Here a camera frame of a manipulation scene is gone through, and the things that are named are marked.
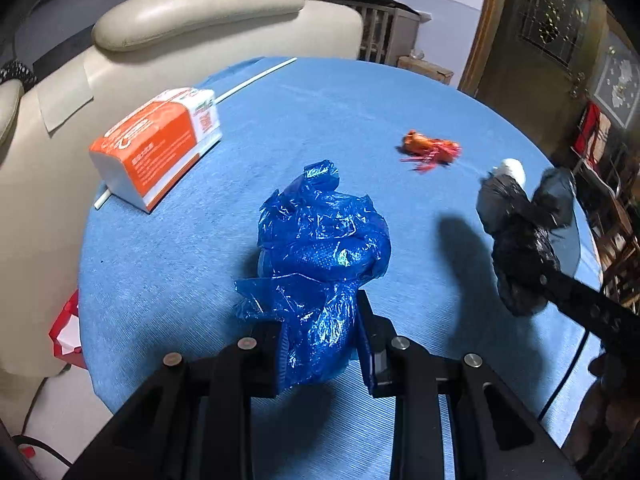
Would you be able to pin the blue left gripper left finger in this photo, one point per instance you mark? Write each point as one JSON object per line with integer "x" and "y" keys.
{"x": 264, "y": 360}

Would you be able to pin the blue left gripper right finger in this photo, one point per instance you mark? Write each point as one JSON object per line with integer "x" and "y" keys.
{"x": 376, "y": 355}

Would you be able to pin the blue plastic bag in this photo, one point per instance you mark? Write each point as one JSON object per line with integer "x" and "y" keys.
{"x": 317, "y": 247}

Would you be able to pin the black plastic bag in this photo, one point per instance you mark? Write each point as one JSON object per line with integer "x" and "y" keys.
{"x": 521, "y": 226}

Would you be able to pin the white paper ball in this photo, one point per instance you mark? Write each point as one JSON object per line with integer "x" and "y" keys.
{"x": 513, "y": 168}

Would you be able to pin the orange red wrapper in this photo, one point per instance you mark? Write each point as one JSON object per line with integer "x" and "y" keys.
{"x": 427, "y": 153}

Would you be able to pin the blue table cloth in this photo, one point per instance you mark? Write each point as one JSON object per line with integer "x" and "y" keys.
{"x": 161, "y": 281}

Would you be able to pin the metal chair with red cloth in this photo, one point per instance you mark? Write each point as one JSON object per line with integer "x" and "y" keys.
{"x": 597, "y": 141}

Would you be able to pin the red white paper bag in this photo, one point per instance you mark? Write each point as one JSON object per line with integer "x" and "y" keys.
{"x": 65, "y": 334}

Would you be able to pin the orange white carton box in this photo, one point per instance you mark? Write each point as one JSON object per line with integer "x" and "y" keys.
{"x": 157, "y": 145}

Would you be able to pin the white thin stick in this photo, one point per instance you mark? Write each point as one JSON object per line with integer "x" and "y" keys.
{"x": 235, "y": 90}

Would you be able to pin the dark wooden double door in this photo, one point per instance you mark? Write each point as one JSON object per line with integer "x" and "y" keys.
{"x": 535, "y": 63}

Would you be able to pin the wooden baby crib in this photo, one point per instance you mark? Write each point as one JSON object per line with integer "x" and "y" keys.
{"x": 390, "y": 29}

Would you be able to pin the cream leather sofa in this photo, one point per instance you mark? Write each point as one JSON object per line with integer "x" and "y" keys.
{"x": 139, "y": 48}

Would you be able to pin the brown cardboard box by wall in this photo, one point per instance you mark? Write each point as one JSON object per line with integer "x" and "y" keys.
{"x": 424, "y": 68}

